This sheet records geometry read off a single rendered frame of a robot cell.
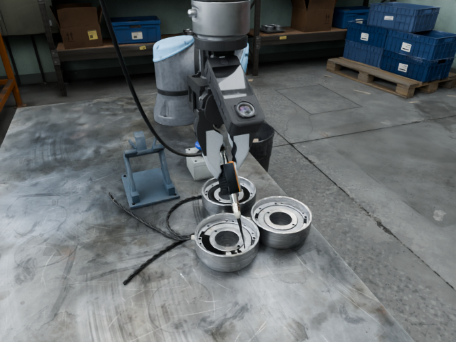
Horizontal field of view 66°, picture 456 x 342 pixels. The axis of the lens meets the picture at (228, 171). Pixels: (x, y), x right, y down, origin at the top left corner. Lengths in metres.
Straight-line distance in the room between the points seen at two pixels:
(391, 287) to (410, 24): 3.05
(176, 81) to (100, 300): 0.65
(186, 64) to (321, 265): 0.65
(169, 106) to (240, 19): 0.61
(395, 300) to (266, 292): 1.20
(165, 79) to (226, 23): 0.58
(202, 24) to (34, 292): 0.45
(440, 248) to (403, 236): 0.17
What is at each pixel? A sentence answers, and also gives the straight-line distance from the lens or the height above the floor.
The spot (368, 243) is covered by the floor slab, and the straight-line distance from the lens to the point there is 1.92.
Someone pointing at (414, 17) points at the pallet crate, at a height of 0.72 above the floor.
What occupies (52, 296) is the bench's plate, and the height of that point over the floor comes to 0.80.
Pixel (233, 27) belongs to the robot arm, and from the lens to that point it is 0.46.
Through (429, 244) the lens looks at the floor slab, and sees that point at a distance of 2.05.
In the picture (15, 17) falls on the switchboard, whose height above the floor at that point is 0.73.
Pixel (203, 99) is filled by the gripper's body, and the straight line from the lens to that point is 0.48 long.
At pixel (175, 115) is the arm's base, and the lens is 1.04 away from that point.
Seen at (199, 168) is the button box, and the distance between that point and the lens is 0.77.
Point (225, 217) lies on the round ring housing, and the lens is 0.62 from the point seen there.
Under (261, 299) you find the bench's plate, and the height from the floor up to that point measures 0.80.
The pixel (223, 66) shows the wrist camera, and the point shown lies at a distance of 0.48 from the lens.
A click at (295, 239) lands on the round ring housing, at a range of 0.60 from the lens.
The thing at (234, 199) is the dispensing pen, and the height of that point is 0.90.
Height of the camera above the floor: 1.22
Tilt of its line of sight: 31 degrees down
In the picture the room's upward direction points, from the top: straight up
